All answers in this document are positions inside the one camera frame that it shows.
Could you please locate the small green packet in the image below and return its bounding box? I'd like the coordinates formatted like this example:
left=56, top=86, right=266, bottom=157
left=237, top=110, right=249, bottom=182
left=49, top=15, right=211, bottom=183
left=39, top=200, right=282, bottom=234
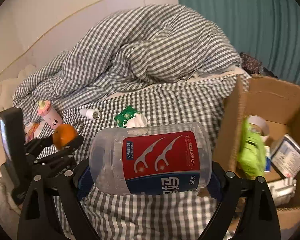
left=114, top=106, right=140, bottom=127

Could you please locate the white blue box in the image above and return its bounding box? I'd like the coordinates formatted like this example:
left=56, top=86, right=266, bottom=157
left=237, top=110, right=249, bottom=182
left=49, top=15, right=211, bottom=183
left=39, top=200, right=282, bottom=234
left=270, top=134, right=300, bottom=178

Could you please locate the clear floss pick jar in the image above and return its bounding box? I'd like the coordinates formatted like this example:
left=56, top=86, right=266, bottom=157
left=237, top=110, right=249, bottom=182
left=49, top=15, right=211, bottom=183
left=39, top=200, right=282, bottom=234
left=89, top=122, right=212, bottom=195

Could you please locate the pink sippy cup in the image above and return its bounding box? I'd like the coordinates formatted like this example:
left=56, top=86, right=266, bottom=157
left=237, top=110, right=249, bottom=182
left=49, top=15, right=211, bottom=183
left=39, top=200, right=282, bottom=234
left=37, top=100, right=63, bottom=129

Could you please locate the grey checked duvet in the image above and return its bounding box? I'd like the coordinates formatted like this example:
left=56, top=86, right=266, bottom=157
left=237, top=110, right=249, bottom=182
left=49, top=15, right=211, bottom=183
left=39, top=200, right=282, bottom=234
left=12, top=5, right=242, bottom=119

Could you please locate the crumpled white tissue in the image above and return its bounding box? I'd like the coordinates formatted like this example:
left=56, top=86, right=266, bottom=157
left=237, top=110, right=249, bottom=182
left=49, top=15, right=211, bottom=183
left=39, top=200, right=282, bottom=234
left=124, top=113, right=148, bottom=128

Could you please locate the white plastic bottle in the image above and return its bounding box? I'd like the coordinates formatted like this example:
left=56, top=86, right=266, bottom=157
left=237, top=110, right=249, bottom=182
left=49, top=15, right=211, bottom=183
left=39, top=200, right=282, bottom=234
left=79, top=108, right=100, bottom=120

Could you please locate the brown cardboard box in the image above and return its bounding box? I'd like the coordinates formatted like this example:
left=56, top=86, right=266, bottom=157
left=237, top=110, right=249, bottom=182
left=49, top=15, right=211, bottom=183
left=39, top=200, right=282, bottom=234
left=212, top=75, right=300, bottom=239

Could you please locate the teal curtain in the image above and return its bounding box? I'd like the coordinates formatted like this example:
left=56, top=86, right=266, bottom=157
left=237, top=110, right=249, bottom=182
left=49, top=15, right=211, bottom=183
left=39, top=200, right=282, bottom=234
left=179, top=0, right=300, bottom=85

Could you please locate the grey checked bed sheet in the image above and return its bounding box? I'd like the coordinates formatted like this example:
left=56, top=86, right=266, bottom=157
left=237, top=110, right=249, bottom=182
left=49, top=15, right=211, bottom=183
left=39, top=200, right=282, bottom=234
left=35, top=73, right=252, bottom=240

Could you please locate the white tape roll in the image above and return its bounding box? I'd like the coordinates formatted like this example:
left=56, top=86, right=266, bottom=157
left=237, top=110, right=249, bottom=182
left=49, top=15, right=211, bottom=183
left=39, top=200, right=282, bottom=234
left=246, top=115, right=270, bottom=142

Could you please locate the green snack bag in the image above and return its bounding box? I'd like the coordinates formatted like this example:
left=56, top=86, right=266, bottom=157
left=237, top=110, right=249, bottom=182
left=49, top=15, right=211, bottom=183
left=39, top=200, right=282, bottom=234
left=237, top=118, right=266, bottom=178

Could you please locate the red snack packet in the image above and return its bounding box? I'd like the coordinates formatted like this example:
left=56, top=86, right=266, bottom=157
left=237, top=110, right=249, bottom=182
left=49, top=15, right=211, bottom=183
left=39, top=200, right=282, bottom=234
left=24, top=122, right=42, bottom=143

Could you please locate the white plug adapter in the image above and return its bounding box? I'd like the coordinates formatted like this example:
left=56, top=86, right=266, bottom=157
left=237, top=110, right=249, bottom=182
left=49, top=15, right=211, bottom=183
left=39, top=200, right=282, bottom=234
left=267, top=177, right=297, bottom=206

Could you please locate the orange tangerine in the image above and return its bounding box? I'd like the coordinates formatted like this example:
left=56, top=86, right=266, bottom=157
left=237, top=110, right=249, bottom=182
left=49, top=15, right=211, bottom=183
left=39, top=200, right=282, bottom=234
left=53, top=124, right=77, bottom=151

